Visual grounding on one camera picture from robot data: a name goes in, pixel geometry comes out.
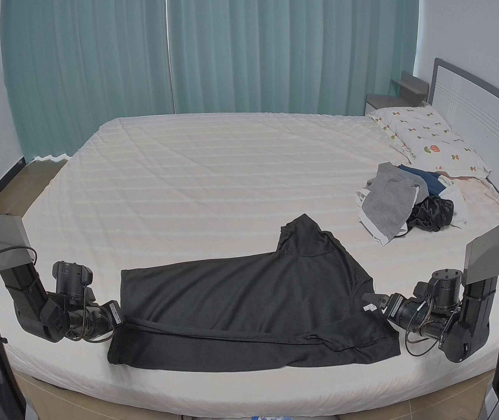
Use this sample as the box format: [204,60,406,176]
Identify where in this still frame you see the bed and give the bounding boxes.
[0,57,499,410]

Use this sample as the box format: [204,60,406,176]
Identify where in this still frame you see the blue-green curtain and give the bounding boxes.
[1,0,176,161]
[166,0,421,117]

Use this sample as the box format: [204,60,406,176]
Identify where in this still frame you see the white printed pillow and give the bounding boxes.
[365,105,491,178]

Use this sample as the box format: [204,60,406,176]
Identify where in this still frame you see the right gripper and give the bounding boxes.
[362,293,414,325]

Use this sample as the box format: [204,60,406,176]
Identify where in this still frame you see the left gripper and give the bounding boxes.
[96,300,124,333]

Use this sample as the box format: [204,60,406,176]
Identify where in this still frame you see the grey bedside table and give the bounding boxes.
[365,70,430,115]

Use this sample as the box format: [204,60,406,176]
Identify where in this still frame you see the black cable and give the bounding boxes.
[404,318,448,358]

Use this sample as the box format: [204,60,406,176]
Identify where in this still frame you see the pile of clothes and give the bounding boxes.
[355,162,469,247]

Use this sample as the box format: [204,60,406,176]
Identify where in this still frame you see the black T-shirt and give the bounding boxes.
[107,214,401,372]

